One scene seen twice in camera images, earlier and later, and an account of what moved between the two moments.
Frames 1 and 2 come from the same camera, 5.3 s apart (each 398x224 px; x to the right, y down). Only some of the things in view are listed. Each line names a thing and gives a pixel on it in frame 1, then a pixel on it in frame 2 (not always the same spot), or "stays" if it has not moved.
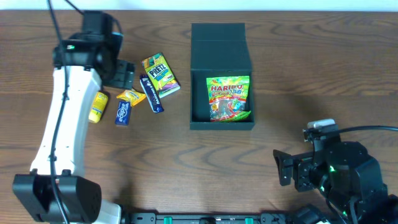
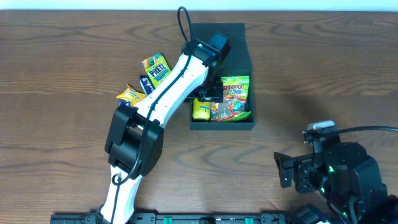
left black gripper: [123, 73] to [210, 93]
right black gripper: [297, 168] stays
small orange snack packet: [131, 96] stays
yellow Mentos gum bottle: [98, 107] to [201, 110]
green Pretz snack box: [160, 75] stays
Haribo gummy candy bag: [227, 98] stays
